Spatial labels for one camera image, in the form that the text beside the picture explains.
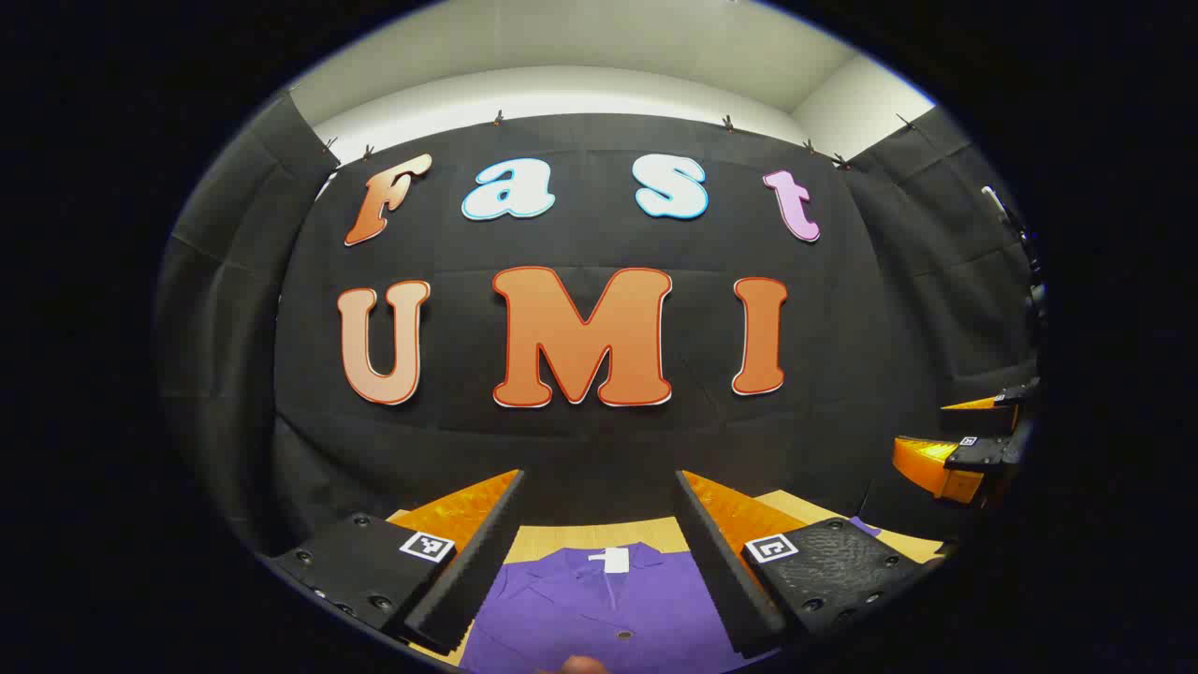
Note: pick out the purple button shirt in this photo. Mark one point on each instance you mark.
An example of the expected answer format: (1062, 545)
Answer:
(580, 608)

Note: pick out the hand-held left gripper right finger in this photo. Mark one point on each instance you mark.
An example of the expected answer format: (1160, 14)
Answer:
(725, 571)

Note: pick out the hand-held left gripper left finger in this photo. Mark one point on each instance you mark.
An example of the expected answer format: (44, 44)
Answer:
(473, 571)

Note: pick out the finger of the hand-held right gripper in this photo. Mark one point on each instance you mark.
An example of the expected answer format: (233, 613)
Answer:
(987, 417)
(936, 463)

